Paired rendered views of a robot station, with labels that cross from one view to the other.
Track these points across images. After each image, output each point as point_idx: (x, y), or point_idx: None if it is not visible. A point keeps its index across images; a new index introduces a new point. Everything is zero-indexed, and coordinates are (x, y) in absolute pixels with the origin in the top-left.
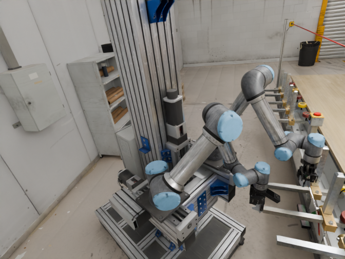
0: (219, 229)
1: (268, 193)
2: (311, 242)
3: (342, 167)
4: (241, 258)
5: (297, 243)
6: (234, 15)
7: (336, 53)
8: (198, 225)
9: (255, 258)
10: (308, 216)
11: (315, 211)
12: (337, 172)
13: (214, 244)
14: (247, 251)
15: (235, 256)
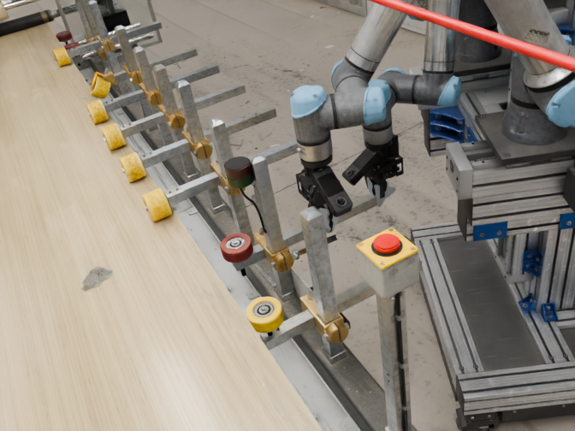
0: (501, 354)
1: (362, 155)
2: (271, 153)
3: (280, 374)
4: (437, 403)
5: (286, 144)
6: None
7: None
8: (540, 321)
9: (416, 426)
10: (299, 226)
11: (298, 275)
12: (261, 156)
13: (476, 323)
14: (440, 427)
15: (447, 396)
